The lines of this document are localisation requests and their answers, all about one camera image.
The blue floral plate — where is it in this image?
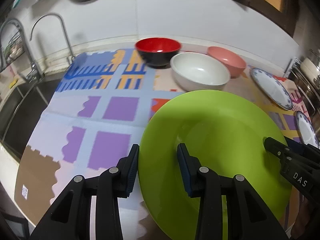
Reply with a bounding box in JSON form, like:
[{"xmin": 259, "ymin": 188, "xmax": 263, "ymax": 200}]
[
  {"xmin": 295, "ymin": 111, "xmax": 319, "ymax": 148},
  {"xmin": 249, "ymin": 68, "xmax": 293, "ymax": 111}
]

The green plate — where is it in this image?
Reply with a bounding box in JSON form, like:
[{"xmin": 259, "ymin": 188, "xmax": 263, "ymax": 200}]
[{"xmin": 138, "ymin": 90, "xmax": 291, "ymax": 239}]

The pink bowl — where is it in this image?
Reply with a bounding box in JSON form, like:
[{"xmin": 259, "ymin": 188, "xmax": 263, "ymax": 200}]
[{"xmin": 207, "ymin": 46, "xmax": 247, "ymax": 78}]

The white bowl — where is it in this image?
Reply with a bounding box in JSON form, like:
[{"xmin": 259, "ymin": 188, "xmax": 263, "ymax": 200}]
[{"xmin": 170, "ymin": 52, "xmax": 231, "ymax": 92}]

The red black bowl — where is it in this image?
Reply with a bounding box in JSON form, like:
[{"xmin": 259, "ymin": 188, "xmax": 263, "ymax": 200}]
[{"xmin": 135, "ymin": 37, "xmax": 182, "ymax": 68}]

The white pot rack shelf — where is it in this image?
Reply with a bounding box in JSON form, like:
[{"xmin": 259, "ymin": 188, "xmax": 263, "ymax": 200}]
[{"xmin": 283, "ymin": 57, "xmax": 319, "ymax": 116}]

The cream enamel pot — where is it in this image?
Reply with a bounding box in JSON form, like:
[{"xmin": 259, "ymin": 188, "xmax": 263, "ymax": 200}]
[{"xmin": 300, "ymin": 58, "xmax": 319, "ymax": 82}]

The colourful patterned table mat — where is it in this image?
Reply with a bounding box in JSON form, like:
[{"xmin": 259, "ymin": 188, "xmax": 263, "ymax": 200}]
[{"xmin": 14, "ymin": 49, "xmax": 305, "ymax": 239}]

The stainless steel sink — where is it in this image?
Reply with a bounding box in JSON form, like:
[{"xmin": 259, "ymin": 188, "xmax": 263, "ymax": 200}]
[{"xmin": 1, "ymin": 80, "xmax": 60, "ymax": 159}]

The chrome pull-down faucet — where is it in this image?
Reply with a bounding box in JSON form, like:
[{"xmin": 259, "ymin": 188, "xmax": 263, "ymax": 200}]
[{"xmin": 1, "ymin": 18, "xmax": 44, "ymax": 83}]

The thin gooseneck faucet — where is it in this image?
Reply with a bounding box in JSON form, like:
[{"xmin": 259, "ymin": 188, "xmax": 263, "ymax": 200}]
[{"xmin": 29, "ymin": 12, "xmax": 75, "ymax": 63}]

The wire sink caddy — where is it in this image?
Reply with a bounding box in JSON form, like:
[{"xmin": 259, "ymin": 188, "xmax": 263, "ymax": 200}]
[{"xmin": 1, "ymin": 31, "xmax": 24, "ymax": 72}]

